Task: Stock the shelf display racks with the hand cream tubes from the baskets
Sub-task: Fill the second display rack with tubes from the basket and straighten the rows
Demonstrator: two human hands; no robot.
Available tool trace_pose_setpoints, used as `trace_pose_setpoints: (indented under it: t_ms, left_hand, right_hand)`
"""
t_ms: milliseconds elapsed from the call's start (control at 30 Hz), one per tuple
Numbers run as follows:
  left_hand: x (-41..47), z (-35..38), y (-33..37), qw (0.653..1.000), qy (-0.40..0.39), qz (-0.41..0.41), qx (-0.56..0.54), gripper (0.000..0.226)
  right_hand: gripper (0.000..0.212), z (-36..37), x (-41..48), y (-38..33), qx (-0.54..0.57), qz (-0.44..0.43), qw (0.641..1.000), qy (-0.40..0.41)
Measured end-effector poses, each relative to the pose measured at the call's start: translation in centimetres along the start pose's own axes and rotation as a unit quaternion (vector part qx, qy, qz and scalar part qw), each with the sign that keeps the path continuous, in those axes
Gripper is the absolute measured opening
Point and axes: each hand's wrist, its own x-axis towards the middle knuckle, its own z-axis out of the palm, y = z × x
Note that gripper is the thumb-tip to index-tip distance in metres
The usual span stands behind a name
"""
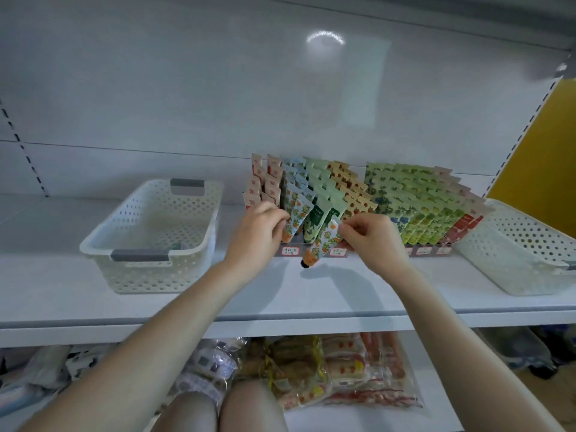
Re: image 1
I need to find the person's right hand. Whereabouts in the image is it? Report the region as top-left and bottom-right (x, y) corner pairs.
(337, 211), (413, 286)

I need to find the person's left hand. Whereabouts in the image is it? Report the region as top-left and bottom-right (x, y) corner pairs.
(220, 202), (291, 280)

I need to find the pale blue floral hand cream tube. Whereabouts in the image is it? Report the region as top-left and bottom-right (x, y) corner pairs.
(301, 211), (347, 269)

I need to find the row of hand cream tubes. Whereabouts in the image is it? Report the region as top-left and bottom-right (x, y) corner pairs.
(245, 154), (494, 253)

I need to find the white perforated plastic basket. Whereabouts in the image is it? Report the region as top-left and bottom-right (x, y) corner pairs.
(454, 197), (576, 297)
(79, 179), (223, 294)

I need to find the white metal shelf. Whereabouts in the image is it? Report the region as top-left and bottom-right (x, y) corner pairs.
(0, 0), (576, 432)

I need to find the person's left forearm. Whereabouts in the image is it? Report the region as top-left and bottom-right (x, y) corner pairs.
(18, 260), (248, 432)

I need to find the person's right forearm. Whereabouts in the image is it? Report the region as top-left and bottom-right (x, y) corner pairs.
(385, 267), (563, 432)

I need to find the person's right leg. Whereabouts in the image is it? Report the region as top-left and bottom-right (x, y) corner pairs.
(218, 380), (289, 432)

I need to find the person's leg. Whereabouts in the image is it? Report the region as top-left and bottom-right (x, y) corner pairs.
(151, 391), (221, 432)
(218, 380), (289, 432)

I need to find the person's left leg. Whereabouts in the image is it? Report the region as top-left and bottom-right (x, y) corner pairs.
(151, 391), (221, 432)

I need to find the clear divider tray with labels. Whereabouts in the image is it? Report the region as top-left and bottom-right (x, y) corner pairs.
(279, 244), (454, 258)

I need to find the pile of snack packets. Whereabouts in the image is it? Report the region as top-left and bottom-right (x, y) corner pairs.
(0, 332), (424, 432)

